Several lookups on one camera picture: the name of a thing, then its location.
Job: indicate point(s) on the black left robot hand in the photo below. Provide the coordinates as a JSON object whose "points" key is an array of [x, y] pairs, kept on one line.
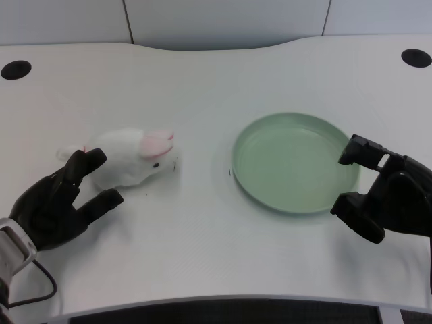
{"points": [[47, 206]]}

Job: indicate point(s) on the white plush rabbit doll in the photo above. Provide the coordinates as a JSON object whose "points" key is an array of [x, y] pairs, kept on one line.
{"points": [[130, 158]]}

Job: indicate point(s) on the light green round plate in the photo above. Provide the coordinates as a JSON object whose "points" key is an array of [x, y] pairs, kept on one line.
{"points": [[293, 165]]}

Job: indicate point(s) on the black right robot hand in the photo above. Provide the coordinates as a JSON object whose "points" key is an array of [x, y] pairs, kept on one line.
{"points": [[398, 199]]}

